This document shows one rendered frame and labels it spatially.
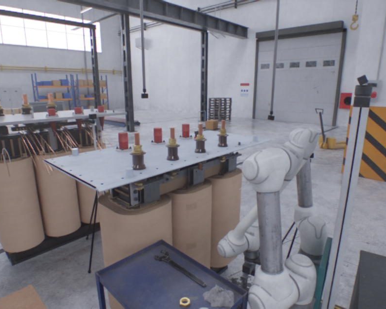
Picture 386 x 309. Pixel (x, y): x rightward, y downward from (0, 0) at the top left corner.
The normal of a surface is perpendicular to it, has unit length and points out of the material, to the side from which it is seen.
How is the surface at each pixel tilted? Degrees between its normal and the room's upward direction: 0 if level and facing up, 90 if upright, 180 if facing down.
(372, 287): 0
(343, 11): 90
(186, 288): 0
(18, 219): 90
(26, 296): 0
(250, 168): 84
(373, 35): 90
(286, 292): 77
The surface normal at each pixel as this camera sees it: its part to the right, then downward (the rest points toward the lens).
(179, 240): -0.21, 0.24
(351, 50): -0.68, 0.18
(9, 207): 0.37, 0.22
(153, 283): 0.00, -0.97
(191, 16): 0.73, 0.17
